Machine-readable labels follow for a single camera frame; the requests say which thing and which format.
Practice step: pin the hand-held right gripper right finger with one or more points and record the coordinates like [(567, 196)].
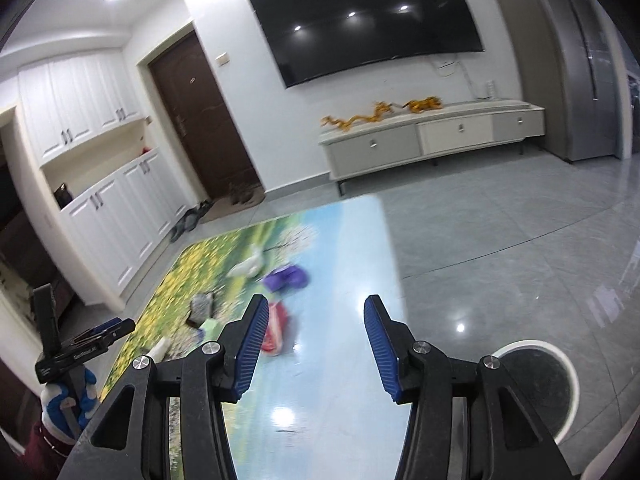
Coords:
[(382, 350)]

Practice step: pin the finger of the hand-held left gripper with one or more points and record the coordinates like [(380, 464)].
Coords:
[(107, 331)]

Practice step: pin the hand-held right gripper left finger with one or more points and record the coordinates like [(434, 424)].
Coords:
[(247, 350)]

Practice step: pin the pink red wrapper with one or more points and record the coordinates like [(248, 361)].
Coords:
[(276, 330)]

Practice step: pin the white bin with black liner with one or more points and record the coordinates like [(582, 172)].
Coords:
[(540, 390)]

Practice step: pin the person's left forearm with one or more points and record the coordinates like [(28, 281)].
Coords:
[(45, 452)]

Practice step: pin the person's left hand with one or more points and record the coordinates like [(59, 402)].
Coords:
[(60, 405)]

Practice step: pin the white grey printed packet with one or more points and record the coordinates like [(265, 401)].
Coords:
[(202, 307)]

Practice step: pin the crumpled purple plastic bag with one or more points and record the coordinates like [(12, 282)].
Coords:
[(285, 279)]

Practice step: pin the clear white plastic bag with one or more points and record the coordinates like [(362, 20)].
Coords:
[(247, 262)]

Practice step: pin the white cupboard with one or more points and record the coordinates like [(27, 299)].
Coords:
[(100, 210)]

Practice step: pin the small black object on cupboard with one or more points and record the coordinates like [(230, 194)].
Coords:
[(62, 196)]

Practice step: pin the dark shoes by cupboard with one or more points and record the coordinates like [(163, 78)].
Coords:
[(187, 220)]

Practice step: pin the brown door mat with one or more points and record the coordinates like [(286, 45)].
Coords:
[(235, 207)]

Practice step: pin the dark shoes by door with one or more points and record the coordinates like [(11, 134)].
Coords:
[(242, 194)]

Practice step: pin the white grey television cabinet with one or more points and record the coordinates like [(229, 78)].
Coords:
[(400, 142)]

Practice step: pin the yellow dragon figurine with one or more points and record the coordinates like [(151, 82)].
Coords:
[(357, 119)]

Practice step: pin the dark brown door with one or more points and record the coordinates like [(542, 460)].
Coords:
[(205, 120)]

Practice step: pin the yellow tiger figurine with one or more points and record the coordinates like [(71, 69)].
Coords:
[(422, 105)]

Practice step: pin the white power strip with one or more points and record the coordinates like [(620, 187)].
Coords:
[(491, 89)]

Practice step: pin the grey refrigerator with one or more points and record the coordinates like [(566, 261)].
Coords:
[(580, 60)]

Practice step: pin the white light switch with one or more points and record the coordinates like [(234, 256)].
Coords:
[(223, 58)]

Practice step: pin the black wall television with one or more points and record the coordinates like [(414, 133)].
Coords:
[(365, 20)]

